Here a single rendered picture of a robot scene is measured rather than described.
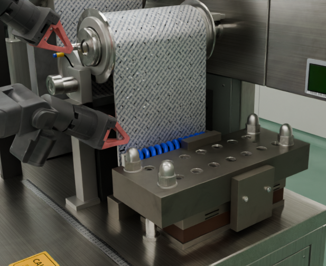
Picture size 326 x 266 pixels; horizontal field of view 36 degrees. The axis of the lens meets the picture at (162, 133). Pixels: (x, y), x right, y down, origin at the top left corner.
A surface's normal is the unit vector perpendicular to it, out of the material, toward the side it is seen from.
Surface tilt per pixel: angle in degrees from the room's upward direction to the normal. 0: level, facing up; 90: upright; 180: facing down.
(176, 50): 90
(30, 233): 0
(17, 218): 0
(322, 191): 0
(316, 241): 90
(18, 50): 90
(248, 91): 90
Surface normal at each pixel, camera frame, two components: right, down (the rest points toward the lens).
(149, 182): -0.02, -0.94
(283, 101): -0.80, 0.22
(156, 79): 0.60, 0.26
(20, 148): -0.47, -0.02
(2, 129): 0.57, 0.59
